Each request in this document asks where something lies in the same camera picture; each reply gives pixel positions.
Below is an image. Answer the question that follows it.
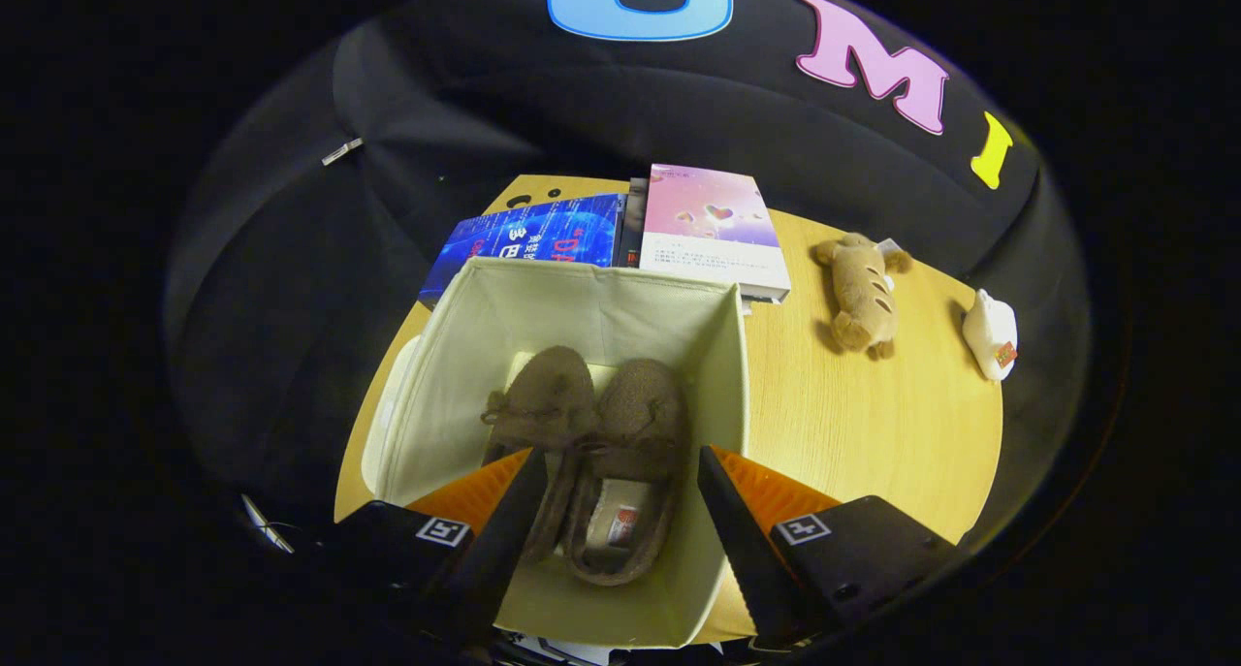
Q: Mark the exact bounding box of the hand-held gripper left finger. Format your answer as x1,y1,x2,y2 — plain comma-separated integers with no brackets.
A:
334,446,549,648

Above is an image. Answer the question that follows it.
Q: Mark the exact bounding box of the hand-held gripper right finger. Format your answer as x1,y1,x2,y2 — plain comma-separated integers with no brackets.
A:
698,445,961,648

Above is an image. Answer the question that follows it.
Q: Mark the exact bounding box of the brown suede moccasin shoe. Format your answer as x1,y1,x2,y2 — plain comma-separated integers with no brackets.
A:
565,358,686,587
482,346,599,562

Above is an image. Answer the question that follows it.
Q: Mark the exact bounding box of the cream fabric storage box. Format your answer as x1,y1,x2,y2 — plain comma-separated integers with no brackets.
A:
361,257,752,650

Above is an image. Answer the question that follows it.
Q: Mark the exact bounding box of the flat screen device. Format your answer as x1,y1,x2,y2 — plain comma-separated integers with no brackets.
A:
240,494,295,555

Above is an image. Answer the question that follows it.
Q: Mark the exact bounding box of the tan bread plush toy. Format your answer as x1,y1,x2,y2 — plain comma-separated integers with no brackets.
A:
812,233,912,360

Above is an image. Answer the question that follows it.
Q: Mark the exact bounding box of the blue cover book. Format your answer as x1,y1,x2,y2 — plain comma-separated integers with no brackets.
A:
419,194,626,308

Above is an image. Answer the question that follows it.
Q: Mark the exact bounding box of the pink cover book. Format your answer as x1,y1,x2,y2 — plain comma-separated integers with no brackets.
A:
638,164,792,303

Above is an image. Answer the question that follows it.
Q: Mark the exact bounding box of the white plush toy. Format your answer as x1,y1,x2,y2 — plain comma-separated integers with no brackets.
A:
962,289,1019,382

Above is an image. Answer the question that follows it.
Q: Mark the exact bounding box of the dark cover book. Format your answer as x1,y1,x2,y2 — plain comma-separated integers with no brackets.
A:
613,177,649,268

